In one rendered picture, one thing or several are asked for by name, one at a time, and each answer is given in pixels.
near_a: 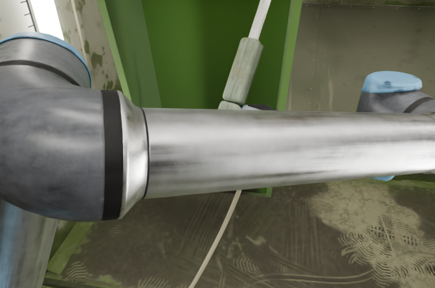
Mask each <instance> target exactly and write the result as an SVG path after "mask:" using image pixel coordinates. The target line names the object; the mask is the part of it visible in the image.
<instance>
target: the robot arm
mask: <svg viewBox="0 0 435 288"><path fill-rule="evenodd" d="M91 85H92V78H91V73H90V70H89V68H88V66H87V64H86V62H85V60H84V59H83V57H82V55H81V54H80V53H79V52H78V51H77V50H76V49H75V48H74V47H73V46H72V45H70V44H69V43H67V42H66V41H64V40H62V39H60V38H58V37H56V36H53V35H50V34H46V33H42V32H21V33H17V34H13V35H11V36H9V37H7V38H5V39H3V40H1V41H0V288H42V285H43V281H44V277H45V273H46V270H47V264H48V261H49V256H50V252H51V248H52V244H53V241H54V235H55V232H56V227H57V224H58V220H59V219H60V220H64V221H72V222H95V221H107V220H113V219H122V218H123V217H124V215H125V214H126V213H127V212H128V211H129V210H130V208H131V207H132V206H133V205H134V204H135V203H136V202H137V201H139V200H141V199H150V198H157V197H171V196H178V195H192V194H205V193H212V192H226V191H234V190H247V189H255V188H268V187H275V186H289V185H296V184H310V183H323V182H331V181H345V180H352V179H365V178H371V179H379V180H382V181H389V180H390V179H392V178H393V177H394V176H395V175H407V174H415V173H426V174H433V173H435V98H433V97H431V96H429V95H427V94H425V93H422V92H420V91H419V89H421V88H422V84H421V80H420V79H419V78H417V77H416V76H413V75H411V74H407V73H403V72H395V71H379V72H373V73H371V74H369V75H368V76H367V77H366V79H365V81H364V85H363V87H362V89H361V96H360V99H359V103H358V106H357V110H356V112H334V111H278V110H276V109H273V108H271V107H269V106H268V105H263V104H252V105H243V107H242V110H239V109H175V108H143V107H137V106H135V105H134V104H133V103H132V102H131V101H130V100H129V99H128V98H127V97H126V96H125V95H124V94H123V93H122V92H121V91H116V90H100V89H92V88H91Z"/></svg>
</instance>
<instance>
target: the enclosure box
mask: <svg viewBox="0 0 435 288"><path fill-rule="evenodd" d="M97 3H98V7H99V10H100V14H101V16H102V21H103V24H104V28H105V30H106V34H107V38H108V42H109V46H110V48H111V52H112V55H113V59H114V62H115V66H116V69H117V73H118V77H119V80H120V84H121V86H122V90H123V93H124V95H125V96H126V97H127V98H128V99H129V100H130V101H131V102H132V103H133V104H134V105H135V106H137V107H143V108H175V109H218V108H219V105H220V103H221V102H222V101H225V100H224V99H223V92H224V90H225V86H226V84H227V80H228V78H229V74H230V71H231V68H232V65H233V63H234V59H235V57H236V53H237V50H238V47H239V44H240V41H241V39H242V38H248V37H249V33H250V31H251V27H252V24H253V21H254V18H255V15H256V12H257V9H258V6H259V4H260V0H97ZM301 8H302V0H271V3H270V5H269V9H268V11H267V15H266V17H265V21H264V23H263V27H262V31H261V33H260V37H259V39H258V40H259V41H260V43H261V44H262V45H264V47H263V50H262V54H261V56H260V60H259V63H258V66H257V69H256V72H255V75H254V78H253V81H252V85H251V88H250V91H249V94H248V97H247V100H246V103H245V105H252V104H263V105H268V106H269V107H271V108H273V109H276V110H278V111H285V105H286V101H287V93H288V88H289V81H290V76H291V69H292V64H293V56H294V52H295V44H296V37H297V32H298V24H299V20H300V12H301Z"/></svg>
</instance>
